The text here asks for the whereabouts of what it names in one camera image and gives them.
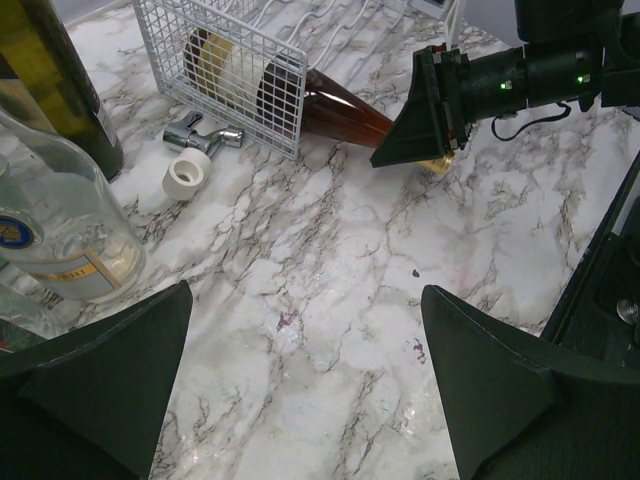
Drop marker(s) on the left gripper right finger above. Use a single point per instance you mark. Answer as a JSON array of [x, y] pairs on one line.
[[519, 407]]

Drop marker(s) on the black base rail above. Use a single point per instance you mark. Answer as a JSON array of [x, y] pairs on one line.
[[597, 314]]

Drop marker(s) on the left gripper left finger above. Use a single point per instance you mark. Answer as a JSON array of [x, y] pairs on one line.
[[90, 404]]

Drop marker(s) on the clear glass wine bottle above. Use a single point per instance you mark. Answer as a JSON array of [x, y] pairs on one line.
[[60, 222]]

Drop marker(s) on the dark green brown-label wine bottle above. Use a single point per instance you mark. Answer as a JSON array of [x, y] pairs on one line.
[[45, 85]]

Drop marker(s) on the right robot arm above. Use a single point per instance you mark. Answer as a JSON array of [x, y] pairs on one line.
[[579, 51]]

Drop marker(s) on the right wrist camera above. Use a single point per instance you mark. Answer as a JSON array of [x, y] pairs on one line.
[[451, 12]]

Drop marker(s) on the clear bottle dark label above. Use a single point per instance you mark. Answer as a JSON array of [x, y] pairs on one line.
[[25, 323]]

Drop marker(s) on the red bottle gold foil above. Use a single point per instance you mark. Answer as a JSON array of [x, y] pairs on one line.
[[272, 93]]

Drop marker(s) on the white plastic pipe fitting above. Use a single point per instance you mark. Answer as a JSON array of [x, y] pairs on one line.
[[186, 174]]

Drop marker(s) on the white wire wine rack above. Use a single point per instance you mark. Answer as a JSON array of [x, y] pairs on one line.
[[336, 38]]

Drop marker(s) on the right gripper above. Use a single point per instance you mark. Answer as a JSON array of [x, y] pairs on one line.
[[449, 92]]

